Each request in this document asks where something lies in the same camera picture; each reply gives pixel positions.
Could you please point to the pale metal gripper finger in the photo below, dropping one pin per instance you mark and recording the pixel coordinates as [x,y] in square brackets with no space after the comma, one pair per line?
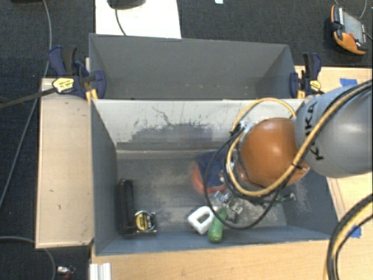
[235,209]
[223,197]

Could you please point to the green toy cucumber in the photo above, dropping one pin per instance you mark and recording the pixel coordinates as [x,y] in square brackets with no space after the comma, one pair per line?
[216,231]

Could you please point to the orange and blue ball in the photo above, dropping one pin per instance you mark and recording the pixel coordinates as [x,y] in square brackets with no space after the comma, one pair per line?
[201,174]

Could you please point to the grey metal bin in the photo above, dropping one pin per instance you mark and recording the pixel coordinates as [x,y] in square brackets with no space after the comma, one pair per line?
[175,168]

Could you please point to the yellow and black tape measure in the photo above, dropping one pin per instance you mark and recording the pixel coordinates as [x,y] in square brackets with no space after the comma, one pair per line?
[145,221]

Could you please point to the pale wood flat board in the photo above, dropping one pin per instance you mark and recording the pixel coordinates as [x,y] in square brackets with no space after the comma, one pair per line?
[65,168]

